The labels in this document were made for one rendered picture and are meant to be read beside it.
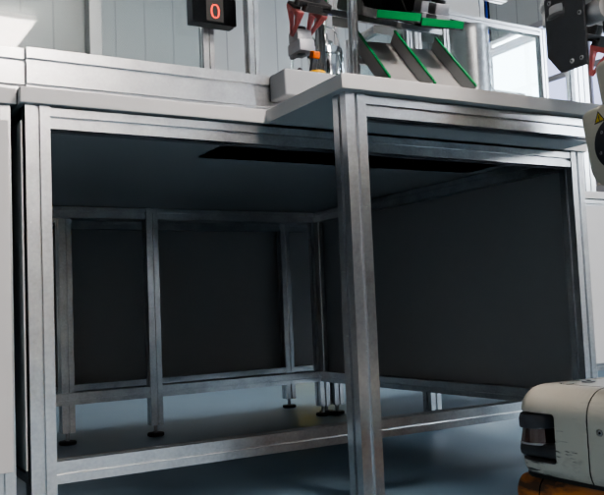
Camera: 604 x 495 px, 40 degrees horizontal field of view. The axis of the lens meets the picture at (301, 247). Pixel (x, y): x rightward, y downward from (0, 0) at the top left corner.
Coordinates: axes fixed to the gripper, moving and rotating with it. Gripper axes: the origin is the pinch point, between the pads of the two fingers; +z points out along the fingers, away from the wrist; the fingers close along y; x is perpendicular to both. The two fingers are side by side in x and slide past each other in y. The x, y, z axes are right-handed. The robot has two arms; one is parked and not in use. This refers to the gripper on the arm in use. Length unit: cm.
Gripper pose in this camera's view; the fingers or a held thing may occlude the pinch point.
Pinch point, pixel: (300, 33)
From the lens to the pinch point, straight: 219.3
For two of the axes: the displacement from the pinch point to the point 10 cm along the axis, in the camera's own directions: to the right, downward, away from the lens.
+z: -2.8, 8.5, 4.6
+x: 4.3, 5.3, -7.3
